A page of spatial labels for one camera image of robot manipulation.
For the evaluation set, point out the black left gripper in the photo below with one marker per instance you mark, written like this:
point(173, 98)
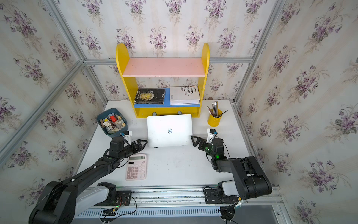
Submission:
point(139, 143)

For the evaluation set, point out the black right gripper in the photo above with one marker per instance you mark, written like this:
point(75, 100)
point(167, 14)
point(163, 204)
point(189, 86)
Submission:
point(203, 142)

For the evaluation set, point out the silver laptop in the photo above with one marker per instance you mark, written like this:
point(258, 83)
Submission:
point(169, 130)

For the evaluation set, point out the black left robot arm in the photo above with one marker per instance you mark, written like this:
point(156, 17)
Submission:
point(57, 202)

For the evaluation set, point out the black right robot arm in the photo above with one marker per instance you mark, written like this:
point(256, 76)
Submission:
point(249, 180)

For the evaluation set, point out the pink calculator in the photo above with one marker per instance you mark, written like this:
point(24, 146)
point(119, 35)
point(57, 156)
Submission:
point(136, 168)

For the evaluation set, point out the yellow pencil cup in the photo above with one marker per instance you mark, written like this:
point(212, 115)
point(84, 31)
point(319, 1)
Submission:
point(213, 121)

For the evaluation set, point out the teal bin of blocks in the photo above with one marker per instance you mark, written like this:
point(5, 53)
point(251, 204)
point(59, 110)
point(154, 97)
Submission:
point(112, 122)

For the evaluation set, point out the white paperback book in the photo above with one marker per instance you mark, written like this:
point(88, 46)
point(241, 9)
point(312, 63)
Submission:
point(184, 95)

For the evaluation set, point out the black book gold emblem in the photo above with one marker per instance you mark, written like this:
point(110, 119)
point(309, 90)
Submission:
point(150, 96)

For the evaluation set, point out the yellow pink blue shelf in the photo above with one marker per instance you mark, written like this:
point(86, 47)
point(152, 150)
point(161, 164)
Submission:
point(132, 68)

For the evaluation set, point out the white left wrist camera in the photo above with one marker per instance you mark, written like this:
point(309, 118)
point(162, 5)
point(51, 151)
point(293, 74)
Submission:
point(127, 136)

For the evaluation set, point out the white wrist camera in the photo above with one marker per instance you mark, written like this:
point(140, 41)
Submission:
point(211, 134)
point(127, 136)

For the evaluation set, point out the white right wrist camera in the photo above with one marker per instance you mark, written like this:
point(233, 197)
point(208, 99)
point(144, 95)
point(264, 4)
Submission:
point(211, 134)

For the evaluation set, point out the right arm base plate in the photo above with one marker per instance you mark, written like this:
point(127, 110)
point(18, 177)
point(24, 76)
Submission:
point(215, 196)

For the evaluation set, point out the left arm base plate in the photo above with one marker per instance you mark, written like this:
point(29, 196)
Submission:
point(122, 198)

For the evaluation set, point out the aluminium mounting rail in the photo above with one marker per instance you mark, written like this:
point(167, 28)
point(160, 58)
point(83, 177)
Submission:
point(173, 202)

